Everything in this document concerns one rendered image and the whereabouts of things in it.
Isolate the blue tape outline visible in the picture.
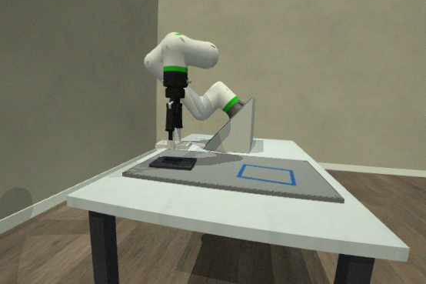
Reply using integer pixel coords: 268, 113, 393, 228
237, 164, 296, 185

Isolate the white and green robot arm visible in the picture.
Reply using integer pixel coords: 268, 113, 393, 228
144, 32, 245, 121

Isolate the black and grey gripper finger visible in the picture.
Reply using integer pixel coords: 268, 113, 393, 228
165, 101, 179, 149
175, 103, 183, 141

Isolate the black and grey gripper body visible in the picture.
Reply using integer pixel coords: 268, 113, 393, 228
165, 87, 185, 112

